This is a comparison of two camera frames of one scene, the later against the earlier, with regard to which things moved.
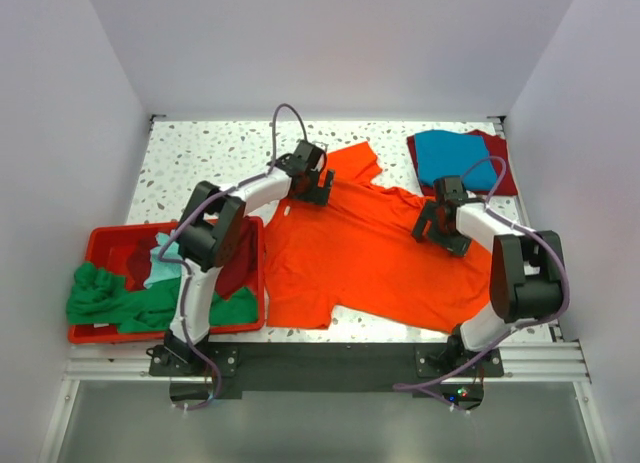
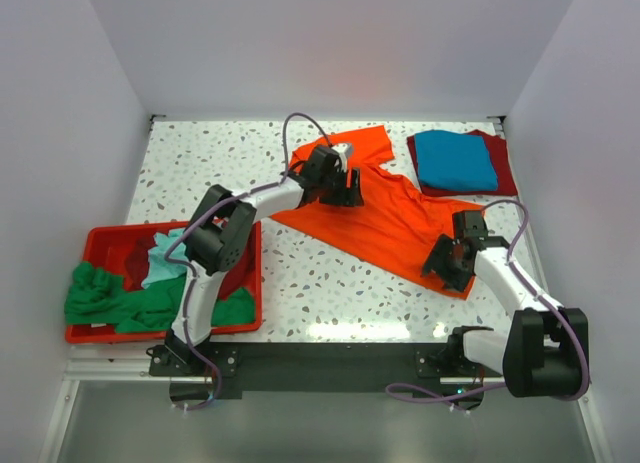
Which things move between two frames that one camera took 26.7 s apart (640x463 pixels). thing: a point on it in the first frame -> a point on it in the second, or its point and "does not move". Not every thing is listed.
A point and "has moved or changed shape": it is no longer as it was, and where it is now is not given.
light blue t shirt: x=164 y=270 does not move
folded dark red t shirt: x=497 y=150 does not move
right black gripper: x=439 y=236 -> x=445 y=262
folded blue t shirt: x=445 y=153 does not move
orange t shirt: x=357 y=251 has moved or changed shape
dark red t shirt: x=238 y=273 does not move
